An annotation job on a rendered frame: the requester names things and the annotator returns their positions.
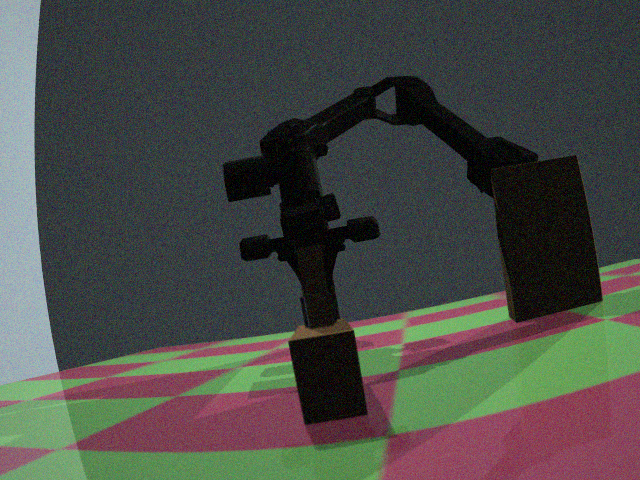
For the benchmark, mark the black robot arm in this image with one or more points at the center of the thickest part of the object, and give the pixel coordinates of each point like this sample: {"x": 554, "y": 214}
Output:
{"x": 291, "y": 149}

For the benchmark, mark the long tan wooden rail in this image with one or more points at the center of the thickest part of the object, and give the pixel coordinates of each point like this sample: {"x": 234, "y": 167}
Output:
{"x": 315, "y": 288}

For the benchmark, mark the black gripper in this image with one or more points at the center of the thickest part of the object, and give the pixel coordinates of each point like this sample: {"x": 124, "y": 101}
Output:
{"x": 260, "y": 247}

